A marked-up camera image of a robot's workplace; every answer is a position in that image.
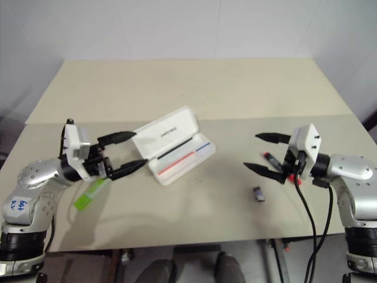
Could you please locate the green translucent highlighter pen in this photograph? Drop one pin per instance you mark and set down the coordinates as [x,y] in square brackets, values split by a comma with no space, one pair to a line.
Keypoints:
[88,197]

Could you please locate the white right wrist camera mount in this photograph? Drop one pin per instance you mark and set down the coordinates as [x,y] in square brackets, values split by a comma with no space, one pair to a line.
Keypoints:
[307,141]

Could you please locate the black pen with red ends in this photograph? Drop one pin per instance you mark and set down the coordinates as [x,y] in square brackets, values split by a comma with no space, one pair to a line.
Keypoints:
[272,159]

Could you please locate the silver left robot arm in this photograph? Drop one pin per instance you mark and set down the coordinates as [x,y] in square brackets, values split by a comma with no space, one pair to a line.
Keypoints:
[38,177]

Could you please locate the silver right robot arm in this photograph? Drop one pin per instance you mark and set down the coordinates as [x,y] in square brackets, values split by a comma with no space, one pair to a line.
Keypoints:
[350,171]

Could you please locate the small dark eraser block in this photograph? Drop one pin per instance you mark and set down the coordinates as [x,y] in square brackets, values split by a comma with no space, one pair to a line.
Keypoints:
[259,194]

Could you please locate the metal table leg frame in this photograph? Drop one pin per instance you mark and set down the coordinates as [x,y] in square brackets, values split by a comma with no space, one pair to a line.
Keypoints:
[278,259]

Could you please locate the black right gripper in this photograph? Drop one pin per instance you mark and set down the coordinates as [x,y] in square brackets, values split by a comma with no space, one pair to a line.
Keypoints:
[294,163]

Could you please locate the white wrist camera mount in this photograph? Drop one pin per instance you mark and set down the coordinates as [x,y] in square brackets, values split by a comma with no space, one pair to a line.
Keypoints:
[307,141]
[72,138]

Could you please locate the white open pencil case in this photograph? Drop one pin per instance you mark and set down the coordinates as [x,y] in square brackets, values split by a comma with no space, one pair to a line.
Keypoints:
[168,135]

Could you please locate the dark rounded shape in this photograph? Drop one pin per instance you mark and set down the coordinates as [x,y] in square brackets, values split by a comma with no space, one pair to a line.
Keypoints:
[230,268]

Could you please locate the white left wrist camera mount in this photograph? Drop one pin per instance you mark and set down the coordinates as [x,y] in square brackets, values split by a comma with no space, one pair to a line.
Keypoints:
[72,138]

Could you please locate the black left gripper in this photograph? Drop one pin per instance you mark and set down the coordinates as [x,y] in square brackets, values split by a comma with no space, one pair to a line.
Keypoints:
[95,162]

